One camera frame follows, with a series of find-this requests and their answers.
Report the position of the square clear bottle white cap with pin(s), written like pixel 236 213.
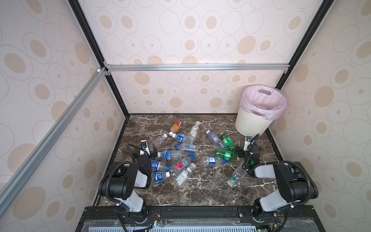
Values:
pixel 184 175

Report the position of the clear bottle green white label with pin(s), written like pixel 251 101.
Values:
pixel 194 133

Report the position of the clear unlabelled bottle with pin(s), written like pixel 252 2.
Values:
pixel 159 141

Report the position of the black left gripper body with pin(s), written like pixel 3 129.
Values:
pixel 146 155

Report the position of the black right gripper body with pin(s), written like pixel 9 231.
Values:
pixel 249 155

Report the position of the clear bottle pink red label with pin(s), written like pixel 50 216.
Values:
pixel 181 164

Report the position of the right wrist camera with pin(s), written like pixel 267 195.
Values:
pixel 248 140

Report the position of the aluminium rail left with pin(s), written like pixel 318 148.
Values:
pixel 29 166

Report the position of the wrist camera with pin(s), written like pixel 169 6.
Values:
pixel 144 149
pixel 248 140

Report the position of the white waste bin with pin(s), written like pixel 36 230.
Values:
pixel 248 124

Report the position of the clear bottle pale blue label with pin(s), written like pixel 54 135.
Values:
pixel 187 148

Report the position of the green bottle upper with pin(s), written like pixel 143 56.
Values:
pixel 228 142

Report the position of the clear bottle grey cap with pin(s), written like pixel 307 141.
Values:
pixel 237 175

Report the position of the green bottle yellow cap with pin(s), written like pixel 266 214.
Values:
pixel 226 155

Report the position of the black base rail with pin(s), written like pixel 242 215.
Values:
pixel 199 219

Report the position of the crushed bottle blue label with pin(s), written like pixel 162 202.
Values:
pixel 160 166

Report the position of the small crushed bottle blue cap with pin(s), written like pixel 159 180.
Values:
pixel 209 161

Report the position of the orange red label bottle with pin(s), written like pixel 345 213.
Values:
pixel 176 127

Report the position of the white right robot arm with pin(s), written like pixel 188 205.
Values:
pixel 295 186

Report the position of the clear bottle blue label front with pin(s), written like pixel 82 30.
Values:
pixel 160 176

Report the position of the clear bottle blue label white cap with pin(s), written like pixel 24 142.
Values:
pixel 182 138

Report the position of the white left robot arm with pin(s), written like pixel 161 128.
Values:
pixel 122 178

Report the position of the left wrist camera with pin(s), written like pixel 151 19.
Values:
pixel 144 149

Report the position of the horizontal aluminium rail back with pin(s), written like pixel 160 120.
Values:
pixel 198 67

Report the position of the pink bin liner bag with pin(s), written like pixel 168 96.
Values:
pixel 264 101

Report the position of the clear bottle purple tint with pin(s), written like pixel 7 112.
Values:
pixel 215 139

